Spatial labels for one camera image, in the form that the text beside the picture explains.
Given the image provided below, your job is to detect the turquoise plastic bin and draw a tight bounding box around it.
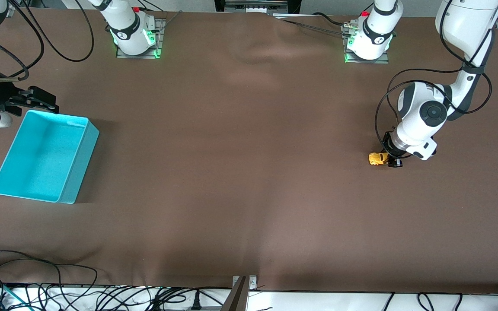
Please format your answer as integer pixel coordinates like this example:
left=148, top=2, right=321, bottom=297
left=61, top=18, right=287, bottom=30
left=0, top=110, right=100, bottom=204

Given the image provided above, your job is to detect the brown table cloth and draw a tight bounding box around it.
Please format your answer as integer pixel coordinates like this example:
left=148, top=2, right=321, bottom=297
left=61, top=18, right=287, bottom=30
left=0, top=9, right=498, bottom=295

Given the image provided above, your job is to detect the black device with white strip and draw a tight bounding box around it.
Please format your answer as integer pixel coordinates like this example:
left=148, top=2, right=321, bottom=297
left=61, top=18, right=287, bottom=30
left=214, top=0, right=301, bottom=14

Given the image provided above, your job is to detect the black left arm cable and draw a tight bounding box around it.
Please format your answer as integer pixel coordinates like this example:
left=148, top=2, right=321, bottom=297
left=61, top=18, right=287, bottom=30
left=374, top=0, right=493, bottom=161

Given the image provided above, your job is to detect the black right arm cable with plug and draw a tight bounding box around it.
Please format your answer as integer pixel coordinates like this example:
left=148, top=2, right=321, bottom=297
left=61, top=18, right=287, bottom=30
left=0, top=0, right=45, bottom=83

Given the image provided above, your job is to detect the black looping right arm cable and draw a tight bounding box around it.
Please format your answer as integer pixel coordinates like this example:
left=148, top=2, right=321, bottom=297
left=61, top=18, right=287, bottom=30
left=9, top=0, right=95, bottom=62

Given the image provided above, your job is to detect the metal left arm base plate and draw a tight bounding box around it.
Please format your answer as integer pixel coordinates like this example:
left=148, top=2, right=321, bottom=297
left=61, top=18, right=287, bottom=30
left=344, top=22, right=390, bottom=65

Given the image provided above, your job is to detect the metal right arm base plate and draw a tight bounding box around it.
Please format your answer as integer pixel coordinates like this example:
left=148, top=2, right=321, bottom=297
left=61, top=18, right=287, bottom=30
left=115, top=16, right=166, bottom=60

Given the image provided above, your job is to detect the thin black looped cable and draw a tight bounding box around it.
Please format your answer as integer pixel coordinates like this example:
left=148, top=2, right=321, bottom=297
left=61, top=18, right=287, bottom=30
left=417, top=292, right=436, bottom=311

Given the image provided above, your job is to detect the black cable to arm base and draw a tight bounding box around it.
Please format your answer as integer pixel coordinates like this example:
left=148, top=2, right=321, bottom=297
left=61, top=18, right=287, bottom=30
left=275, top=12, right=353, bottom=36

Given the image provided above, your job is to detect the long black floor cable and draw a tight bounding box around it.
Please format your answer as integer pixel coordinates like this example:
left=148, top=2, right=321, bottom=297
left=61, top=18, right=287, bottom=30
left=0, top=250, right=99, bottom=303

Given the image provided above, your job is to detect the metal bracket with screws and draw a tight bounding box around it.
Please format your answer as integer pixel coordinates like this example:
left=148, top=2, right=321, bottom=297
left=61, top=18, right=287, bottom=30
left=221, top=275, right=258, bottom=311

